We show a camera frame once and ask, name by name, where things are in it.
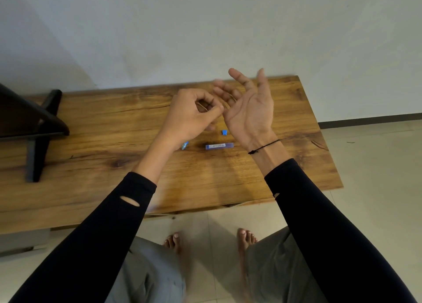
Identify person's left hand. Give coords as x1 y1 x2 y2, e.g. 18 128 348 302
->
158 89 225 150

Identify person's right hand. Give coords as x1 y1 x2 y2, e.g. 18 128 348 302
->
213 68 278 147

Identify tan rubber band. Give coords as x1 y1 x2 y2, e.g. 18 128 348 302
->
196 95 237 112

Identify person's left forearm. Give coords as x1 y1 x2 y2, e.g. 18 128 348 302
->
8 132 181 303

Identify person's right forearm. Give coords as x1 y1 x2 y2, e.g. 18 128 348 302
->
242 138 418 303

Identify dark skirting board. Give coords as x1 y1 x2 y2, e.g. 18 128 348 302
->
318 113 422 130

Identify person's left foot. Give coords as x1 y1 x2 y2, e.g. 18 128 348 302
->
164 233 181 256

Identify person's foot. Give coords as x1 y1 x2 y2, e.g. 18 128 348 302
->
164 233 181 256
236 228 258 303

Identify person's right foot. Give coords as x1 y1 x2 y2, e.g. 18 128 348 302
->
236 228 258 303

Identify person's grey trousers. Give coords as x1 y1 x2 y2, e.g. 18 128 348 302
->
105 226 327 303

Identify black stand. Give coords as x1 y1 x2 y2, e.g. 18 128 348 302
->
0 82 70 183

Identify black thread bracelet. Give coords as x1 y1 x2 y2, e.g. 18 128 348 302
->
248 139 281 155

